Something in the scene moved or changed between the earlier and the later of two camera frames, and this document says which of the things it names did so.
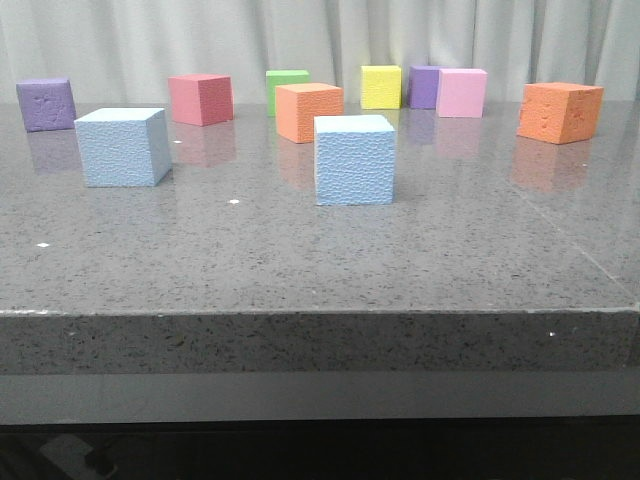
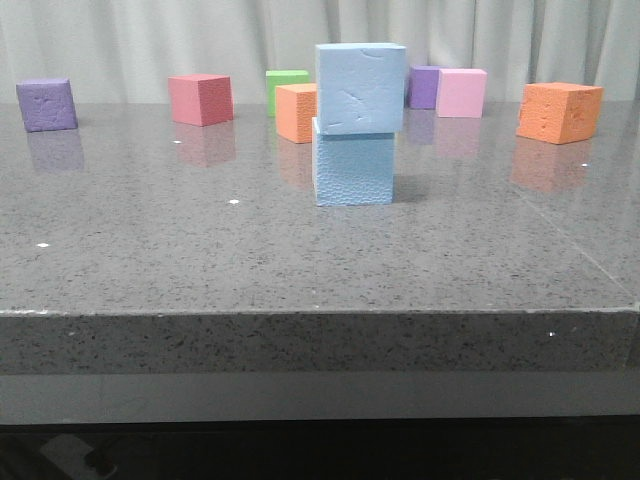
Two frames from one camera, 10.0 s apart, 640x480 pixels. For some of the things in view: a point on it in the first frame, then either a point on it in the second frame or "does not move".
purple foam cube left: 48,105 does not move
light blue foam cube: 355,160 does not move
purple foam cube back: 422,86 does not move
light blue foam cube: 124,147 → 360,88
